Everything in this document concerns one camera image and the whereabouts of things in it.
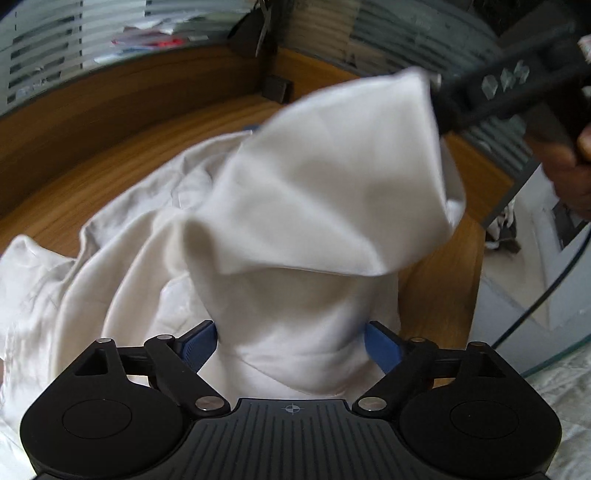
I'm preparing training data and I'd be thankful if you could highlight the black face mask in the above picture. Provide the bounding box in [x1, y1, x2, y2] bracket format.
[228, 7, 266, 44]

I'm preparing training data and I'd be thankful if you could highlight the person's right hand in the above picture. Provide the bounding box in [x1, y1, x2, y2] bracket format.
[531, 131, 591, 217]

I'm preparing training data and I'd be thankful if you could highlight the black partition bracket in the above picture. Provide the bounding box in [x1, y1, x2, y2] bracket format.
[263, 74, 294, 103]

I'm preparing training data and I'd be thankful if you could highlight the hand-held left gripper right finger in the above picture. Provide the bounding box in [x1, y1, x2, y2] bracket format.
[353, 320, 520, 417]

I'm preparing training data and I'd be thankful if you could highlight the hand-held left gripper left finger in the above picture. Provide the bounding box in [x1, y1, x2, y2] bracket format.
[60, 320, 230, 417]

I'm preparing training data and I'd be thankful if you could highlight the white fleece garment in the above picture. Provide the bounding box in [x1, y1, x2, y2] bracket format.
[529, 355, 591, 480]

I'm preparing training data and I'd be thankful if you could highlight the pile of papers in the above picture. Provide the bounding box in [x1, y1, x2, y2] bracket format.
[108, 18, 185, 51]

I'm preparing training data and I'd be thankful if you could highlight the black cable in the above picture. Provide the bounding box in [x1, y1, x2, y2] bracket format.
[490, 222, 591, 349]

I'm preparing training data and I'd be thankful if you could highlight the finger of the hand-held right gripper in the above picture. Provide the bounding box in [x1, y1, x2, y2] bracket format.
[428, 74, 466, 137]

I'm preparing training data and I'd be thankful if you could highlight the cream satin shirt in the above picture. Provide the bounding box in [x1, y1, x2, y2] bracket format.
[0, 66, 467, 480]

